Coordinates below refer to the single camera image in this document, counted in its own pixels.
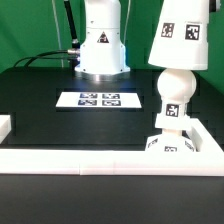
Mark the white U-shaped frame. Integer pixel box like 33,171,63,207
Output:
0,119,224,176

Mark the white lamp base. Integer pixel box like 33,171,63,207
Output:
145,114,196,152

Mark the white lamp bulb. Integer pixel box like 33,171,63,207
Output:
157,69,196,118

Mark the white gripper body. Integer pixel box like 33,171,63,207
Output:
209,0,221,12

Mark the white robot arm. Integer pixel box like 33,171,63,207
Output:
75,0,221,80

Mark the black cable bundle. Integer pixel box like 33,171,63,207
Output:
13,0,83,69

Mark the white marker sheet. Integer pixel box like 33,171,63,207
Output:
56,92,141,109

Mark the white lamp shade cone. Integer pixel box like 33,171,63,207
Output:
148,0,209,70

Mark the thin grey cable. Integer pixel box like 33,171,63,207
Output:
51,0,65,69

